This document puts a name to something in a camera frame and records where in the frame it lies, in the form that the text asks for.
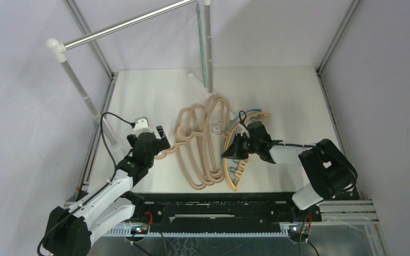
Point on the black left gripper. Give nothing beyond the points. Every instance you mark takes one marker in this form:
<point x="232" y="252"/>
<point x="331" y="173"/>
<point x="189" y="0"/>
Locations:
<point x="163" y="141"/>

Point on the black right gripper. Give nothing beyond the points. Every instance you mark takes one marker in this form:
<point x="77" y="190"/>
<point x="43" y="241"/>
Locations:
<point x="239" y="149"/>

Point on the green wire hanger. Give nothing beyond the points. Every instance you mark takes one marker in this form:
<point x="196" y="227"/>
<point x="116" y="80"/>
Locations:
<point x="201" y="47"/>

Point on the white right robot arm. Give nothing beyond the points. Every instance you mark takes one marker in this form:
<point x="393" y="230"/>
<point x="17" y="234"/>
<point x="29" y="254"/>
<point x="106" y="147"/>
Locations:
<point x="328" y="171"/>

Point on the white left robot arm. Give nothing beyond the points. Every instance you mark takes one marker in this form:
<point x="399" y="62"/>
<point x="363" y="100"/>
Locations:
<point x="74" y="230"/>

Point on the beige plastic hanger top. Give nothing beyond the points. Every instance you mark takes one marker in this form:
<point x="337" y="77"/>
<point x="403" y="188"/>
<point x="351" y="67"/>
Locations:
<point x="210" y="166"/>

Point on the beige plastic hanger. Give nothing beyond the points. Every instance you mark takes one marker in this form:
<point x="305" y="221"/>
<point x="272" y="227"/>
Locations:
<point x="210" y="166"/>
<point x="205" y="173"/>
<point x="206" y="140"/>
<point x="187" y="166"/>

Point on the beige plastic hanger leftmost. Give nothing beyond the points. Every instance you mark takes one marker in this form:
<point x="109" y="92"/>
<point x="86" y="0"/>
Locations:
<point x="187" y="166"/>

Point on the white rack foot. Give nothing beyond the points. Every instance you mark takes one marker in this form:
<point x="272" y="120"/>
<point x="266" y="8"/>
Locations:
<point x="200" y="86"/>

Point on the metal clothes rack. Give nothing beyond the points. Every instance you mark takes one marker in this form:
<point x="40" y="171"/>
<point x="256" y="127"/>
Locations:
<point x="168" y="41"/>

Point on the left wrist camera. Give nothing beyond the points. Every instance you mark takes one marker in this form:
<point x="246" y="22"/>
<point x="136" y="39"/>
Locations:
<point x="141" y="126"/>

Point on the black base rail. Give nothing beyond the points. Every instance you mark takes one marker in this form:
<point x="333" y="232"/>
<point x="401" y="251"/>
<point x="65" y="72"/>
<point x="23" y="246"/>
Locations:
<point x="220" y="213"/>

